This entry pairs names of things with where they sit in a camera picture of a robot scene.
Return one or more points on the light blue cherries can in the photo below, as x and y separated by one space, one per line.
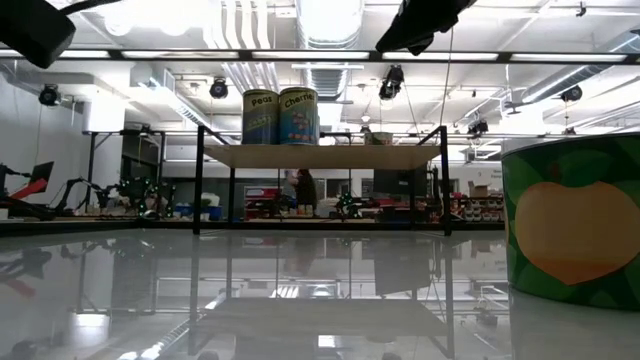
298 117

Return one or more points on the blue peas can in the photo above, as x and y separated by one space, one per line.
260 120

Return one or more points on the background black robot arm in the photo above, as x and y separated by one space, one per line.
90 192
145 195

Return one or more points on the wooden shelf black metal legs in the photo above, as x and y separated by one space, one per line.
320 156

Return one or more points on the black ceiling spotlight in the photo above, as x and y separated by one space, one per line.
50 95
571 93
478 126
391 82
218 88

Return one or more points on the black light bar beam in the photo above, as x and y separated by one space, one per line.
504 56

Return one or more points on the red and black device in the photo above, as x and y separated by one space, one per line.
30 187

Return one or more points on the dark background monitor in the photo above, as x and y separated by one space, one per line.
400 181

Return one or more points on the cardboard box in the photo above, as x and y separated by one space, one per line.
480 190

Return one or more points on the person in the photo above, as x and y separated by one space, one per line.
305 192

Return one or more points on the red storage bins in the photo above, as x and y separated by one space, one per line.
262 200

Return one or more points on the green peach label can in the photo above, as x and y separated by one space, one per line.
575 225

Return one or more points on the white glossy surface sheet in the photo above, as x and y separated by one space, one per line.
320 280

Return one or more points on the round silver ventilation duct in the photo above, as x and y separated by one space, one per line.
330 25

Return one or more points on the white wall unit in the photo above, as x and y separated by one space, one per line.
103 115

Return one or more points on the black metal stand frame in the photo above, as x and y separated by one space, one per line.
91 170

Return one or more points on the black table frame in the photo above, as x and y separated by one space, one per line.
100 227

